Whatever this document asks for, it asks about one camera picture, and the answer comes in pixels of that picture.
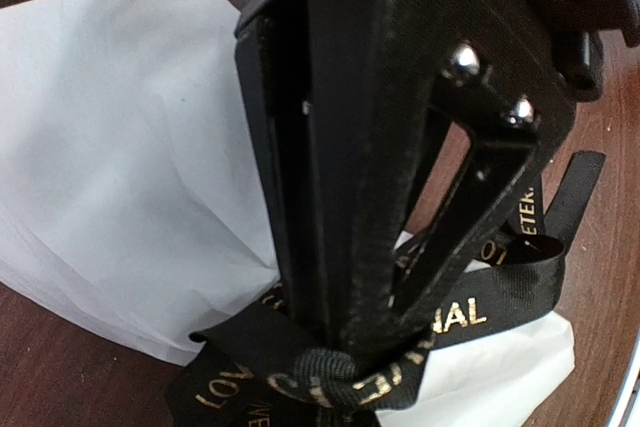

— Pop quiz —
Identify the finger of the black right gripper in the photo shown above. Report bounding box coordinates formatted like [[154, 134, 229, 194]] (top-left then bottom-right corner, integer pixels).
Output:
[[235, 12, 337, 342], [308, 0, 575, 363]]

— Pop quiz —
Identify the white wrapping paper sheet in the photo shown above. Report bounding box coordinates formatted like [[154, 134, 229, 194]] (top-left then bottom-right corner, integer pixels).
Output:
[[1, 0, 574, 426]]

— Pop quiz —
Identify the black strap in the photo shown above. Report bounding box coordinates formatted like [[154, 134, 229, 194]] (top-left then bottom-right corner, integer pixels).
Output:
[[167, 150, 607, 427]]

